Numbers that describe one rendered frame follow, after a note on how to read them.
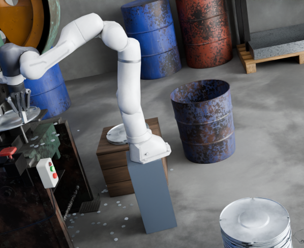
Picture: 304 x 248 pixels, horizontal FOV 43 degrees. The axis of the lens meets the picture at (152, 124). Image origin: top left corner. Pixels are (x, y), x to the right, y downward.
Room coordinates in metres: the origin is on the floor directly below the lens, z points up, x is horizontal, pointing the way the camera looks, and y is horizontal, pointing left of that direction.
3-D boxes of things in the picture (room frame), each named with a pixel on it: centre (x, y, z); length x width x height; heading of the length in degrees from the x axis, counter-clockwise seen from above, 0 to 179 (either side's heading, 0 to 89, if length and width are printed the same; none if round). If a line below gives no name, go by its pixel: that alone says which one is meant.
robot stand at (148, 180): (1.81, 0.09, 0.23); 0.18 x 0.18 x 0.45; 1
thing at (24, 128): (1.92, 0.66, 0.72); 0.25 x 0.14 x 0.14; 80
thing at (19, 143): (1.95, 0.83, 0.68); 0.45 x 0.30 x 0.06; 170
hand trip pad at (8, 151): (1.58, 0.66, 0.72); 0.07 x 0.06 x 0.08; 80
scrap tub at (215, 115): (2.47, -0.37, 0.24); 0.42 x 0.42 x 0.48
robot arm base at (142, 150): (1.81, 0.05, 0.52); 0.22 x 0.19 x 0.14; 91
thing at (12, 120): (1.92, 0.71, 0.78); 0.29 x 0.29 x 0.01
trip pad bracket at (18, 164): (1.60, 0.66, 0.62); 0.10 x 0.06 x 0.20; 170
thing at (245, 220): (1.29, -0.33, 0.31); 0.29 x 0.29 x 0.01
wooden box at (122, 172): (2.33, 0.17, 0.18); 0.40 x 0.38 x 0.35; 84
